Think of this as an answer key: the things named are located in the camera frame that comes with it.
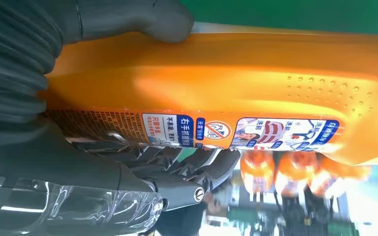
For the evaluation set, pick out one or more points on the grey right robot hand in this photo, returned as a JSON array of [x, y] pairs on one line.
[[62, 169]]

